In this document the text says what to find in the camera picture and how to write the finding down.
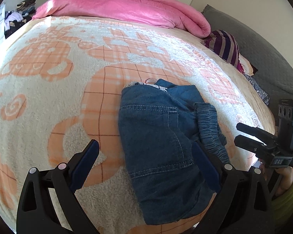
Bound blue denim pants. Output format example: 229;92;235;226
118;79;230;225

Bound right forearm green sleeve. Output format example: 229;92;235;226
272;184;293;227

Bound person's right hand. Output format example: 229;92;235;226
275;167;293;197

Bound dark patterned cloth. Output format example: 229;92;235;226
245;74;270;106

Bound grey padded headboard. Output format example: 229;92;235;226
202;5;293;117

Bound purple striped pillow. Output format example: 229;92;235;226
203;30;244;74

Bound orange white fleece blanket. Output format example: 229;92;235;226
0;16;275;233

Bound pink quilt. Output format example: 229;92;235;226
33;0;211;38

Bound pile of clothes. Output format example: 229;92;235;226
4;0;36;39

